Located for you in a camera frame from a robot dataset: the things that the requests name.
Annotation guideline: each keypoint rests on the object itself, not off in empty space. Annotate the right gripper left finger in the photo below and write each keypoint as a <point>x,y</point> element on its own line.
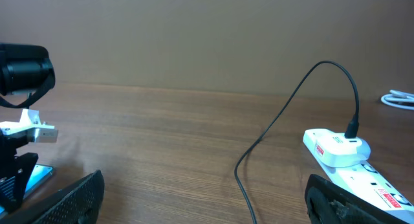
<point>78,203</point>

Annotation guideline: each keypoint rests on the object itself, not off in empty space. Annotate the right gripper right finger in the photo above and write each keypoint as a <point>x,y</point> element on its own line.
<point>328,203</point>

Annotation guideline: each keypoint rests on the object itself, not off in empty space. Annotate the white power strip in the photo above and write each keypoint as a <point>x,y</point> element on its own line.
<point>362,179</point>

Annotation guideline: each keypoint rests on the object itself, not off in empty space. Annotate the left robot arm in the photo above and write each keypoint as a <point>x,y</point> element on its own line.
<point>27,74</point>

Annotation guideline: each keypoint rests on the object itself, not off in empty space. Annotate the white charger plug adapter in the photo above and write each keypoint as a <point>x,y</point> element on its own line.
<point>336,151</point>

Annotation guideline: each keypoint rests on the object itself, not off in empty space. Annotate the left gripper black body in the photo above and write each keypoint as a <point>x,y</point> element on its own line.
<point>9,150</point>

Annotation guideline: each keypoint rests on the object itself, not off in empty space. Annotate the blue Galaxy S25 smartphone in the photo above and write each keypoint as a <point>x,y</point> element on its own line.
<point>39,180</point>

